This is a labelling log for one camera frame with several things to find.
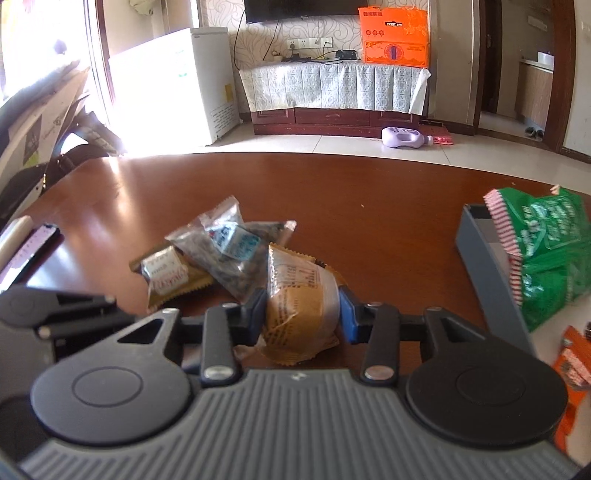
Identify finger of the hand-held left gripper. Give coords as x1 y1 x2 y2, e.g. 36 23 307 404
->
37 293 138 340

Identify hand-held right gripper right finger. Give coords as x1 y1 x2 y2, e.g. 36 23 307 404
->
338 285 497 387

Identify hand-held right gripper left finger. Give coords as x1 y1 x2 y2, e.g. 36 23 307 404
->
117 290 269 387

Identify grey tray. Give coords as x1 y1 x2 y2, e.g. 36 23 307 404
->
455 203 542 357

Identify orange snack packet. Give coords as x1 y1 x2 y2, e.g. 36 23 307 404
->
551 325 591 455

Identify clear packet of dark snacks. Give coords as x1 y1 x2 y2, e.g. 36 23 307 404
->
165 220 297 306

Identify white remote control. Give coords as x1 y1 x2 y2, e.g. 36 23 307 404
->
0 217 34 265

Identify clear packet with blue label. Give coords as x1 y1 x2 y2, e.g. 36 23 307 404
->
199 196 260 258

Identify gold packet with white label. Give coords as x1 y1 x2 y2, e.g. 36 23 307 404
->
128 244 216 311

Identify purple detergent bottle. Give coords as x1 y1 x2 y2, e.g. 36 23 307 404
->
381 127 435 149

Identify dark wooden tv cabinet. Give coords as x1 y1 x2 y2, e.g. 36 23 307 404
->
252 106 431 138

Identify green snack bag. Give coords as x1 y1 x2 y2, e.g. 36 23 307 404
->
483 185 591 334

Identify pale patterned cabinet cloth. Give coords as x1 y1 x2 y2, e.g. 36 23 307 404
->
239 61 433 115

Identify white chest freezer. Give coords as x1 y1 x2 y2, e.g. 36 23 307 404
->
108 27 241 148

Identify orange cardboard box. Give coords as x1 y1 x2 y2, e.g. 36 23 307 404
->
359 6 431 70

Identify wooden kitchen cabinet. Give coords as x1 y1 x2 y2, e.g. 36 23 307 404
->
515 60 555 131

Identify dark wooden door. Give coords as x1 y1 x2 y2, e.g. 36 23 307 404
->
480 0 505 117

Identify black television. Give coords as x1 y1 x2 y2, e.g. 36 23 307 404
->
243 0 363 25

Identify white wall sockets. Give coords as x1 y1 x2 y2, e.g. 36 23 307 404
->
286 37 334 51

